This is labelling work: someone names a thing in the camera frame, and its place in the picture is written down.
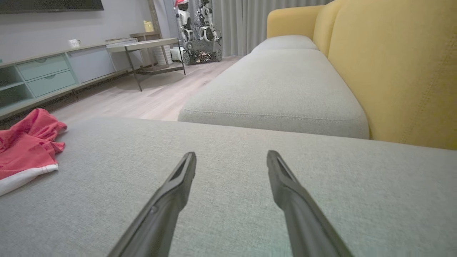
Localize pale green TV cabinet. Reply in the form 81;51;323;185
0;37;143;120

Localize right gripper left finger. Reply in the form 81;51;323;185
107;152;197;257

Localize black television screen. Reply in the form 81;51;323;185
0;0;104;14

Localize grey metal-legged coffee table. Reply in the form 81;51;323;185
106;37;186;92

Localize red shorts with white band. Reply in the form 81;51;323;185
0;109;67;197

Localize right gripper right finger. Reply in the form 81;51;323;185
267;150;354;257

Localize grey sofa seat cushion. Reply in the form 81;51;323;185
252;35;318;54
178;49;370;140

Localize wooden side shelf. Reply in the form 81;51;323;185
129;31;168;66

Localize white wheeled robot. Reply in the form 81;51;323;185
174;0;224;66

